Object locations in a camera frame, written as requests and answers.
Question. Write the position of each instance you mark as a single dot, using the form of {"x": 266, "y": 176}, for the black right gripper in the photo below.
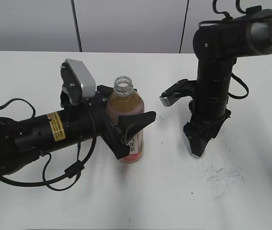
{"x": 207, "y": 118}

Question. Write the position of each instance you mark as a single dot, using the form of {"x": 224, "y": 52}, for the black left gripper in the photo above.
{"x": 128, "y": 125}

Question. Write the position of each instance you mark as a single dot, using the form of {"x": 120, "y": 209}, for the peach oolong tea bottle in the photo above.
{"x": 126, "y": 101}

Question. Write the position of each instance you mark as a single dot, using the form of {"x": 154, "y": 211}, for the grey bottle cap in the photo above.
{"x": 198, "y": 155}

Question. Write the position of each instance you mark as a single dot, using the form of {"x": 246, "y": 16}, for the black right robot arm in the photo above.
{"x": 217, "y": 46}

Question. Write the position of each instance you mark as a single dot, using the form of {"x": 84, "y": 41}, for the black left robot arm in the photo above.
{"x": 22, "y": 142}

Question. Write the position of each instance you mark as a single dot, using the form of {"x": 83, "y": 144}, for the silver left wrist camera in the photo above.
{"x": 78, "y": 83}

